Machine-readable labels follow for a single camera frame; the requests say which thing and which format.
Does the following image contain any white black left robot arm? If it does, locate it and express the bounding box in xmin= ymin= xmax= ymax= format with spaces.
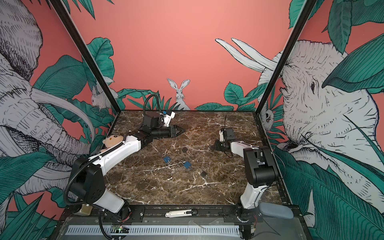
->
xmin=63 ymin=110 xmax=185 ymax=219

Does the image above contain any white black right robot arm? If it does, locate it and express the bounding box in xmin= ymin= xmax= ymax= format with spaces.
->
xmin=215 ymin=128 xmax=279 ymax=210

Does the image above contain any blue padlock left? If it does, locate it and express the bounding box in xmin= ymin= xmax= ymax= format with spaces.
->
xmin=164 ymin=156 xmax=171 ymax=164

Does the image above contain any blue padlock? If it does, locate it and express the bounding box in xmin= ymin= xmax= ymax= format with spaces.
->
xmin=184 ymin=162 xmax=192 ymax=169
xmin=164 ymin=156 xmax=171 ymax=164

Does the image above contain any blue padlock right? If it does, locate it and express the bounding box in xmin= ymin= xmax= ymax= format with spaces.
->
xmin=184 ymin=162 xmax=192 ymax=169

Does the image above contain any plush doll striped shirt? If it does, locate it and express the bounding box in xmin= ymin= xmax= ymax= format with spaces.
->
xmin=101 ymin=135 xmax=124 ymax=153

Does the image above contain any white utility knife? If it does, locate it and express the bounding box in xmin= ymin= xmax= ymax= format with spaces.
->
xmin=165 ymin=209 xmax=198 ymax=218

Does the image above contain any grey oval pad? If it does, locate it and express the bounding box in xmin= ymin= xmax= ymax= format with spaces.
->
xmin=259 ymin=202 xmax=294 ymax=220

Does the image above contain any small green circuit board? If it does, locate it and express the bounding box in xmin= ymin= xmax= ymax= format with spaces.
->
xmin=111 ymin=226 xmax=130 ymax=235

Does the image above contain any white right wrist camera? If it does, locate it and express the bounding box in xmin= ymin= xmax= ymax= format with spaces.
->
xmin=219 ymin=130 xmax=224 ymax=142

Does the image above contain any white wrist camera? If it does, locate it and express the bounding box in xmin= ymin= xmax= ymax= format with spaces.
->
xmin=162 ymin=110 xmax=176 ymax=127
xmin=219 ymin=130 xmax=224 ymax=142

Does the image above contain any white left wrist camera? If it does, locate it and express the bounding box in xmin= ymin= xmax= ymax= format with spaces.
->
xmin=162 ymin=110 xmax=176 ymax=127

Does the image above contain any black front mounting rail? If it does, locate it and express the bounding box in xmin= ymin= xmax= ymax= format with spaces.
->
xmin=68 ymin=204 xmax=301 ymax=224

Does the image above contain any white slotted cable duct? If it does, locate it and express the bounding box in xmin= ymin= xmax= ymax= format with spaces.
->
xmin=65 ymin=225 xmax=240 ymax=237

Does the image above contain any black left frame post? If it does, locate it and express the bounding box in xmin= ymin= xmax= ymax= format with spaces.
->
xmin=49 ymin=0 xmax=121 ymax=114

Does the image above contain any black frame post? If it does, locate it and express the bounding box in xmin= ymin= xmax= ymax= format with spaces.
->
xmin=256 ymin=0 xmax=317 ymax=115
xmin=49 ymin=0 xmax=121 ymax=114

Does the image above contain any black right frame post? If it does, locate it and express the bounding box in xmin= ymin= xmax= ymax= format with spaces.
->
xmin=256 ymin=0 xmax=317 ymax=115

